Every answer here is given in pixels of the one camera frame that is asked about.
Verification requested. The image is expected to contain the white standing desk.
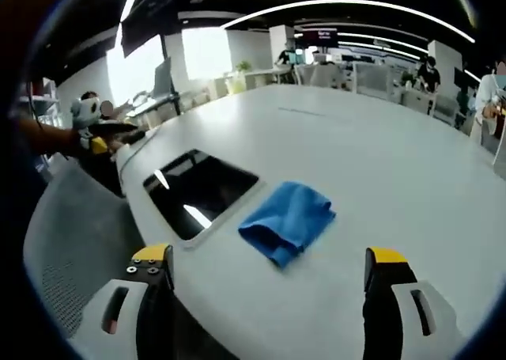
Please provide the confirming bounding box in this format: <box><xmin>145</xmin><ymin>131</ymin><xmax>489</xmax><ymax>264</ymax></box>
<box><xmin>125</xmin><ymin>94</ymin><xmax>181</xmax><ymax>130</ymax></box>

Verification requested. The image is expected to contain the curved ceiling light strip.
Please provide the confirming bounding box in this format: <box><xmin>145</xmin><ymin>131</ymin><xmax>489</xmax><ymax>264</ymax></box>
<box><xmin>225</xmin><ymin>0</ymin><xmax>476</xmax><ymax>44</ymax></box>

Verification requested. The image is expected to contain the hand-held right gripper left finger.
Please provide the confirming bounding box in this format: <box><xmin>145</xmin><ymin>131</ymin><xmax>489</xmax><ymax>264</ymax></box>
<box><xmin>70</xmin><ymin>243</ymin><xmax>176</xmax><ymax>360</ymax></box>

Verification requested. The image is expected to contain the blue cleaning cloth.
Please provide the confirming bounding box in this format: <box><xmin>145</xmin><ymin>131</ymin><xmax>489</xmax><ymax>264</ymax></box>
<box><xmin>237</xmin><ymin>180</ymin><xmax>337</xmax><ymax>270</ymax></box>

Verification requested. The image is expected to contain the black monitor pole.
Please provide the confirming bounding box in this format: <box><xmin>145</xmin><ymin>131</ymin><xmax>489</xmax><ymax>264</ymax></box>
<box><xmin>160</xmin><ymin>33</ymin><xmax>183</xmax><ymax>116</ymax></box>

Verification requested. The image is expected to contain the wall screen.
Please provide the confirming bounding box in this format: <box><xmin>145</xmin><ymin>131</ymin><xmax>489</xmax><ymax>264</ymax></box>
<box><xmin>303</xmin><ymin>28</ymin><xmax>339</xmax><ymax>47</ymax></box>

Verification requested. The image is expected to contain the white upright panel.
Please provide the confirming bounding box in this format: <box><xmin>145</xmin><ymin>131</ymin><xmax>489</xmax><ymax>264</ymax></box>
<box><xmin>492</xmin><ymin>136</ymin><xmax>506</xmax><ymax>176</ymax></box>

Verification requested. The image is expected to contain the large hanging black monitor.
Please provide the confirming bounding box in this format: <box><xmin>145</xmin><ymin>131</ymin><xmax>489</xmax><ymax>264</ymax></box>
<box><xmin>119</xmin><ymin>0</ymin><xmax>179</xmax><ymax>59</ymax></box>

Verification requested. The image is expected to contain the black desk monitor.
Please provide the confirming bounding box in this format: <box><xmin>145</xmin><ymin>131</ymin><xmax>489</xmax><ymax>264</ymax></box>
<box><xmin>453</xmin><ymin>66</ymin><xmax>470</xmax><ymax>88</ymax></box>

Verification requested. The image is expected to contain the grey desk monitor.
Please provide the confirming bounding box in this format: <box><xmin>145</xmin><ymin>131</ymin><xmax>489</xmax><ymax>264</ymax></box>
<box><xmin>152</xmin><ymin>57</ymin><xmax>175</xmax><ymax>99</ymax></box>

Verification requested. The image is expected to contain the black cable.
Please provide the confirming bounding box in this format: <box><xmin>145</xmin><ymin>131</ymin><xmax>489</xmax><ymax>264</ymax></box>
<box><xmin>117</xmin><ymin>131</ymin><xmax>160</xmax><ymax>170</ymax></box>

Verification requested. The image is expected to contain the white mesh office chair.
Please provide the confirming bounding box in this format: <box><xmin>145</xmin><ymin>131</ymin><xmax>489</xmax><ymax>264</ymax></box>
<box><xmin>353</xmin><ymin>61</ymin><xmax>392</xmax><ymax>99</ymax></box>
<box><xmin>432</xmin><ymin>93</ymin><xmax>459</xmax><ymax>124</ymax></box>

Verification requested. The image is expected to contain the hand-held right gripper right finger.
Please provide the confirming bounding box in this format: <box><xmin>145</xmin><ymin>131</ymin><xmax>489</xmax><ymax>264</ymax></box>
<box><xmin>361</xmin><ymin>247</ymin><xmax>467</xmax><ymax>360</ymax></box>

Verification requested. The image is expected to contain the grey mesh chair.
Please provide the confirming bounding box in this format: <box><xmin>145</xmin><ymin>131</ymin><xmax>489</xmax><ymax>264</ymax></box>
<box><xmin>22</xmin><ymin>165</ymin><xmax>147</xmax><ymax>339</ymax></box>

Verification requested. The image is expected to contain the dark flat object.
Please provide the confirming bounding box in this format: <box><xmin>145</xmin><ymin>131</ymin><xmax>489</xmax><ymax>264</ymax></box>
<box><xmin>89</xmin><ymin>122</ymin><xmax>139</xmax><ymax>136</ymax></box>

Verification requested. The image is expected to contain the person's dark shirt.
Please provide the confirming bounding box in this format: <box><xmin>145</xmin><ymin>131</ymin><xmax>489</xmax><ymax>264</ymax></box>
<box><xmin>6</xmin><ymin>153</ymin><xmax>51</xmax><ymax>250</ymax></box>

